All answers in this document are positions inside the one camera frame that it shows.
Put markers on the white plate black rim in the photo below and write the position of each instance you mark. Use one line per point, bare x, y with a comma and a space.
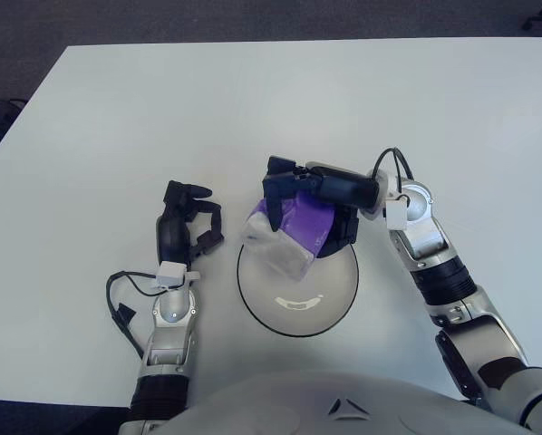
325, 290

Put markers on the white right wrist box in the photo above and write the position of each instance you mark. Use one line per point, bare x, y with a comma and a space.
396, 215

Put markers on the purple tissue paper pack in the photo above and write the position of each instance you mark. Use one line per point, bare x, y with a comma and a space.
307, 217

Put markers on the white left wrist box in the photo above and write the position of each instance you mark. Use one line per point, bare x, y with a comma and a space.
170, 274

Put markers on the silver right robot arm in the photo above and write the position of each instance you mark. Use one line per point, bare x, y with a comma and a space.
448, 272

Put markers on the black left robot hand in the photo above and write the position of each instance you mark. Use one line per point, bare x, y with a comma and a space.
171, 235

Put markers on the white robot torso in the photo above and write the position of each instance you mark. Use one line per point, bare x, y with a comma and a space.
321, 408

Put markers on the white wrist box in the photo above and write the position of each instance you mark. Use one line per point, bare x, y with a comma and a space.
396, 215
170, 274

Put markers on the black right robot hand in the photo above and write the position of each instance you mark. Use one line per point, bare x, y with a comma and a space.
348, 188

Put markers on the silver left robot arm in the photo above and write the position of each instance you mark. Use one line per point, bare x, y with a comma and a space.
171, 312

